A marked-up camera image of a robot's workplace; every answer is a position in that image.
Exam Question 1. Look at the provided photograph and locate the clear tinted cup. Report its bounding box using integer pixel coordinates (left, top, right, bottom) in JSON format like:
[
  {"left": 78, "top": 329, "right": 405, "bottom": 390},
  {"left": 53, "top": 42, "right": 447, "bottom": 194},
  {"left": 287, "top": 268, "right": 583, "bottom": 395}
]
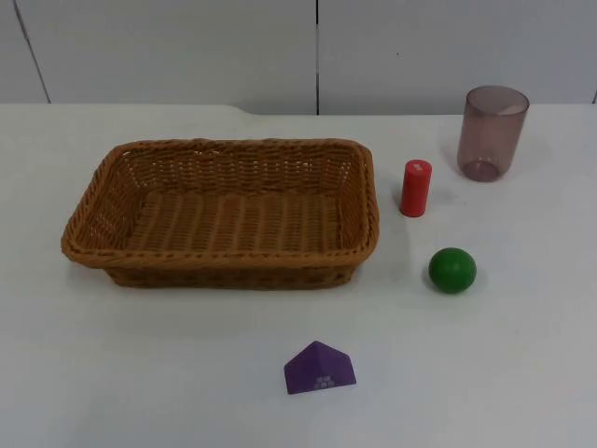
[{"left": 456, "top": 85, "right": 531, "bottom": 183}]

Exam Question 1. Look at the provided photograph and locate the brown wicker basket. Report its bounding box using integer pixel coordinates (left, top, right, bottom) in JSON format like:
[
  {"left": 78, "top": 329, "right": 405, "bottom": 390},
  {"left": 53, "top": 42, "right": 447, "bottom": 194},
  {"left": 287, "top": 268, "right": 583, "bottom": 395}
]
[{"left": 60, "top": 136, "right": 382, "bottom": 291}]

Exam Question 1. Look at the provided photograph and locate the purple triangular block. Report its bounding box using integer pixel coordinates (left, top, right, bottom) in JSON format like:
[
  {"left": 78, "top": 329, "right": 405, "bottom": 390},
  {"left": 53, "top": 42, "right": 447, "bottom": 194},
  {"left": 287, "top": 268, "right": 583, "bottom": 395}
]
[{"left": 283, "top": 340, "right": 358, "bottom": 396}]

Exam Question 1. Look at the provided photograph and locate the red cylinder block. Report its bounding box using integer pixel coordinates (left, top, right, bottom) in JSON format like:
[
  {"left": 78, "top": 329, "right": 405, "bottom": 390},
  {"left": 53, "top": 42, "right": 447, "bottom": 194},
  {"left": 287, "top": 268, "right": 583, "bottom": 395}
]
[{"left": 399, "top": 159, "right": 433, "bottom": 218}]

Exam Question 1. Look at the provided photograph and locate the green ball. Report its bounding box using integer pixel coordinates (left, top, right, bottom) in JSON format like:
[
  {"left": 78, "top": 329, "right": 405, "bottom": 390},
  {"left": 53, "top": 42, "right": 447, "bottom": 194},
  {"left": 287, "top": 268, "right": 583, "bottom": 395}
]
[{"left": 428, "top": 246, "right": 478, "bottom": 295}]

